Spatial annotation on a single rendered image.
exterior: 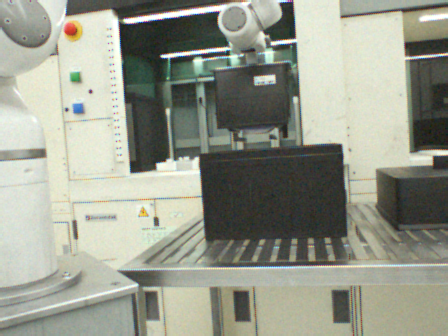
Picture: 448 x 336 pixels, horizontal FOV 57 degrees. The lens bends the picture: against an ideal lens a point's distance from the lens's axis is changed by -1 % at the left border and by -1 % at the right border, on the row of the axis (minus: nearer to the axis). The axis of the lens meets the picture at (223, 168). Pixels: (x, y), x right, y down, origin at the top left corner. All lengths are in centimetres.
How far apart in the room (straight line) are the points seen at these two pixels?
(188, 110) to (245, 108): 101
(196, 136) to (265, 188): 143
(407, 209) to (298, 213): 21
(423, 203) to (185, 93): 157
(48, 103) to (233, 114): 62
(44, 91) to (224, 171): 84
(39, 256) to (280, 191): 42
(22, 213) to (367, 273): 49
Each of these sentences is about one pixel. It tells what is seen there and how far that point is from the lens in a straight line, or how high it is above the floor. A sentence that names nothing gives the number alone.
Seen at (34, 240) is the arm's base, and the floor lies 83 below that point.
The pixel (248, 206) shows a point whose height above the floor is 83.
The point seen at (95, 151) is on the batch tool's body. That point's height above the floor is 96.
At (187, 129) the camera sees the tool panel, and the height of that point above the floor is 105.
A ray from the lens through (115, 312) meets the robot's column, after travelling 62.
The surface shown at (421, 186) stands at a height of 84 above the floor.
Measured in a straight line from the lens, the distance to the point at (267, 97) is 123.
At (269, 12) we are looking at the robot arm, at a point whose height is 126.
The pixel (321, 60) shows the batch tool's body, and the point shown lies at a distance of 119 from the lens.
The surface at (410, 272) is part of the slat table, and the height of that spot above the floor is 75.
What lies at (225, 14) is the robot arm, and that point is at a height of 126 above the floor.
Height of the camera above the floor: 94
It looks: 3 degrees down
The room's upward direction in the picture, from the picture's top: 4 degrees counter-clockwise
